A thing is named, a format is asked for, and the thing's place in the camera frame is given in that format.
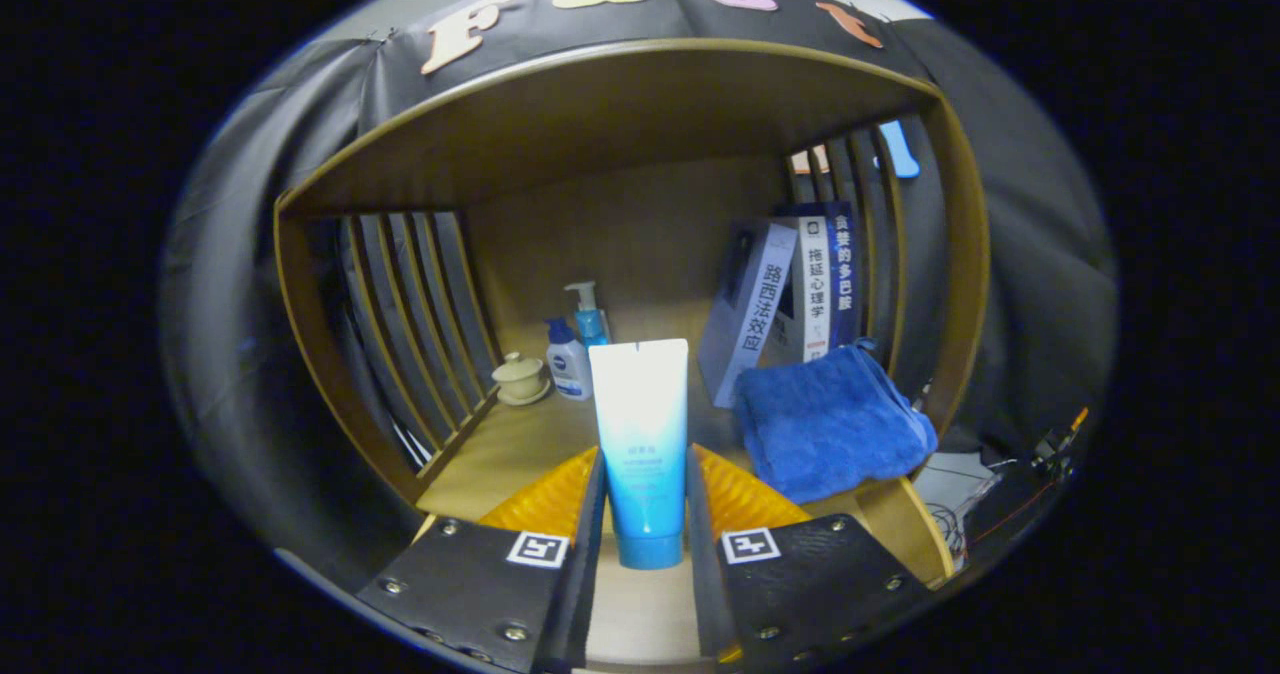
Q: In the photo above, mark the white spine book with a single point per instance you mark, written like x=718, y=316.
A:
x=815, y=289

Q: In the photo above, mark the folded blue towel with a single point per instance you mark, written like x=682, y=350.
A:
x=830, y=424

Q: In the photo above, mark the grey leaning book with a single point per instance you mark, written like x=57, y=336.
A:
x=750, y=304

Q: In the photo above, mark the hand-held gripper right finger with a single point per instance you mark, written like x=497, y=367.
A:
x=700, y=574

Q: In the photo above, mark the beige lidded teacup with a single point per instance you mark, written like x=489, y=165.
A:
x=520, y=379

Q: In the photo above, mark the blue and white tube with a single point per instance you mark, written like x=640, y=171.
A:
x=640, y=424

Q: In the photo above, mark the wooden cabinet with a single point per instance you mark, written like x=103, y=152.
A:
x=600, y=114

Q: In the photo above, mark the blue pump bottle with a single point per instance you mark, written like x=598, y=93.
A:
x=590, y=322

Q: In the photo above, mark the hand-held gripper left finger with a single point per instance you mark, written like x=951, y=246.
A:
x=585, y=574

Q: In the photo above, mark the black backdrop cloth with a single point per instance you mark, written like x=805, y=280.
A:
x=230, y=304

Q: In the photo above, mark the white lotion bottle blue cap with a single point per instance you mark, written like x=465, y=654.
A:
x=570, y=369

